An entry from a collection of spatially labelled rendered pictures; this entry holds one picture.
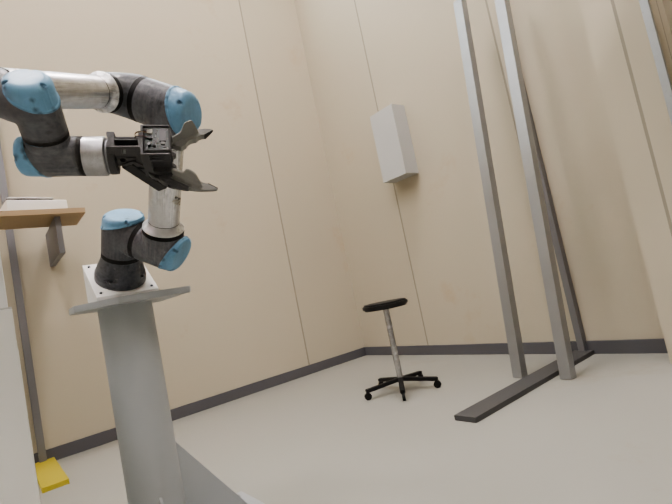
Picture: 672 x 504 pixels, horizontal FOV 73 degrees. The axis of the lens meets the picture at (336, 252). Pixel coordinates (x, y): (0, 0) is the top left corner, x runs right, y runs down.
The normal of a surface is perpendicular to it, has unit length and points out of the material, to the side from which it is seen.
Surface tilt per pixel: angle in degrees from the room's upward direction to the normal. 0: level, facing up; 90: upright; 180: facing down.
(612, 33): 90
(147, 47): 90
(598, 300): 90
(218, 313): 90
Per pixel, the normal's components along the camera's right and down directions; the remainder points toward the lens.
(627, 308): -0.77, 0.11
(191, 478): 0.60, -0.18
